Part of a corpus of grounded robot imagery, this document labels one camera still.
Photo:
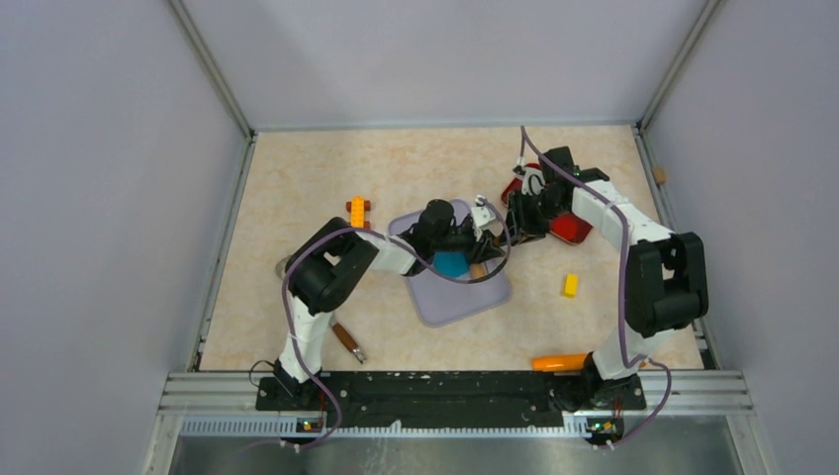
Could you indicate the round metal cutter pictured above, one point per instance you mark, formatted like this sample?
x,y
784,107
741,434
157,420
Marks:
x,y
280,267

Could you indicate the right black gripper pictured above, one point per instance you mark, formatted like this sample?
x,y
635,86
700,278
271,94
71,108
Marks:
x,y
522,230

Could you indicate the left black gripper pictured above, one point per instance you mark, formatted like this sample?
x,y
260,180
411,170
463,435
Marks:
x,y
486,249

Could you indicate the red dough disc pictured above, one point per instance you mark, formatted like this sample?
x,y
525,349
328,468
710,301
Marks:
x,y
570,228

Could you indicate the yellow block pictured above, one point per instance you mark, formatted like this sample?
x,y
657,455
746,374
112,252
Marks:
x,y
571,285

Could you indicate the metal scraper wooden handle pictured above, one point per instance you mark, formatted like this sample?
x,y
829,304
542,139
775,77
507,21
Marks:
x,y
348,341

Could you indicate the orange carrot toy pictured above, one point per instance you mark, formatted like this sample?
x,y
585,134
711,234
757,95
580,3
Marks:
x,y
559,363

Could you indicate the orange toy car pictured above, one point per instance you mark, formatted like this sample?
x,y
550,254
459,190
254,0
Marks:
x,y
357,209

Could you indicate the blue dough piece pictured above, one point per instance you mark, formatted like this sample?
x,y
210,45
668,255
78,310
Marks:
x,y
451,263

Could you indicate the small wooden block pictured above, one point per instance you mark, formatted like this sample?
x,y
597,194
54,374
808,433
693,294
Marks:
x,y
659,175

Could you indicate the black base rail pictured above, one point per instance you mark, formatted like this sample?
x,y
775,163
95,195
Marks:
x,y
436,399

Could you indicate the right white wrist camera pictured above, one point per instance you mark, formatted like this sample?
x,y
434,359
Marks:
x,y
528,179

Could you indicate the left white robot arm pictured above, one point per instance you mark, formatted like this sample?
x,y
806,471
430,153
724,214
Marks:
x,y
321,275

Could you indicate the lavender plastic tray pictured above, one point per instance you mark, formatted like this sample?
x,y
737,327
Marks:
x,y
439,302

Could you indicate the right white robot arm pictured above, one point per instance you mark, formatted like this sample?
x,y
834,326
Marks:
x,y
662,285

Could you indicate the red plate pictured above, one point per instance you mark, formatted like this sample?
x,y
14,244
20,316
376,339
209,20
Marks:
x,y
532,211

